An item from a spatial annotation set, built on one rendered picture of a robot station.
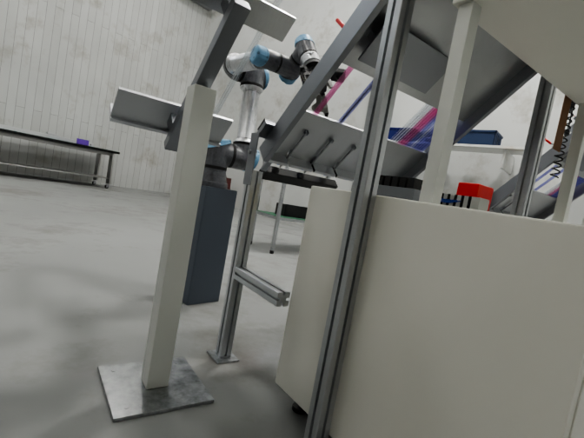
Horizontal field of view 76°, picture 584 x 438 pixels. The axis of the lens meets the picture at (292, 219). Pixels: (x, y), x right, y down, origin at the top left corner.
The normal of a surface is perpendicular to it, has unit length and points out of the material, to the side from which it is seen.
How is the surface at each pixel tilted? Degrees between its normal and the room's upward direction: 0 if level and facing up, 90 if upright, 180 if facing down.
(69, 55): 90
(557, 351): 90
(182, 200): 90
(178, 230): 90
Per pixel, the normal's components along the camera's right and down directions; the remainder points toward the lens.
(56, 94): 0.74, 0.18
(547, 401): -0.80, -0.11
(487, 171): -0.65, -0.07
